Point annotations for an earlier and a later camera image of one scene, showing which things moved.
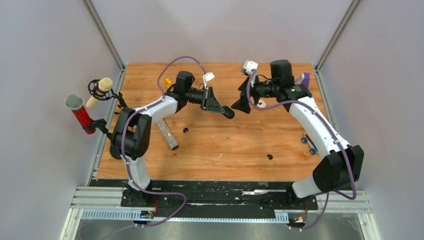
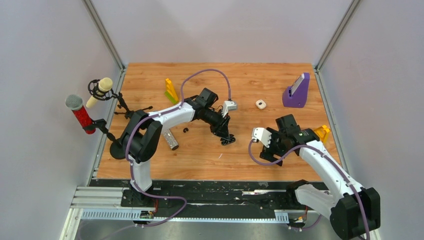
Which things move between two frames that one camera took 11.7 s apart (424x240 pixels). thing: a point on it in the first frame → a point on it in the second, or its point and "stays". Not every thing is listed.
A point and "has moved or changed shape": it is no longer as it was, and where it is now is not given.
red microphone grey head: [75, 102] stays
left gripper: [210, 103] → [221, 129]
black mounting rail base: [221, 195] stays
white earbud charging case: [261, 104] stays
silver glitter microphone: [167, 135] stays
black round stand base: [115, 152] stays
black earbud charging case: [229, 113] has moved or changed shape
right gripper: [242, 104] → [268, 153]
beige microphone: [105, 84] stays
